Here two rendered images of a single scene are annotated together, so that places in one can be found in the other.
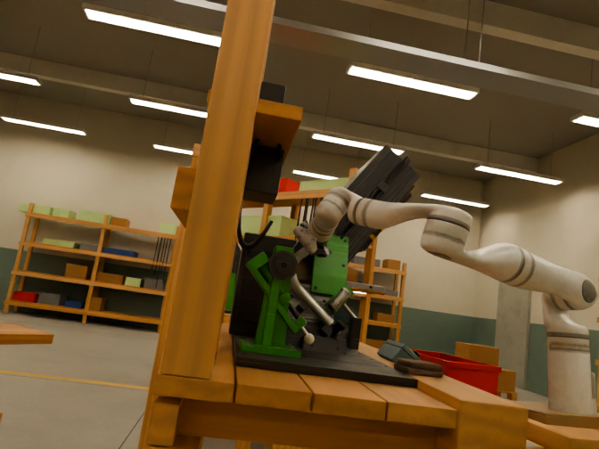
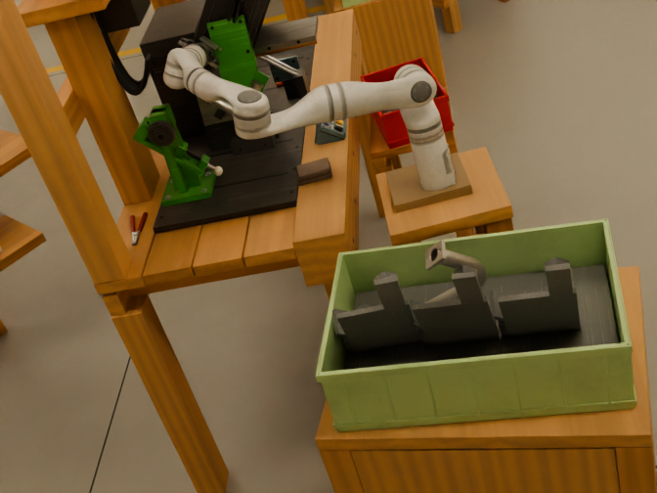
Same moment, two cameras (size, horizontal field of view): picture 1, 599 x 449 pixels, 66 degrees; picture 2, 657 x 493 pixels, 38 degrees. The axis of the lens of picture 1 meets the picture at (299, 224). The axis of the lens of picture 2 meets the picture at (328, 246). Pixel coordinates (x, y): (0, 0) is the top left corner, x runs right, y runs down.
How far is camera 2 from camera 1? 193 cm
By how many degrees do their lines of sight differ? 47
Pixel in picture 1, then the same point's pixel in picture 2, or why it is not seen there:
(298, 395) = (182, 270)
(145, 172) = not seen: outside the picture
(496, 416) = (321, 245)
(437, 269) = not seen: outside the picture
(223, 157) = (48, 155)
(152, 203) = not seen: outside the picture
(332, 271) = (238, 62)
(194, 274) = (79, 229)
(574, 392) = (427, 175)
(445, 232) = (243, 128)
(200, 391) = (123, 286)
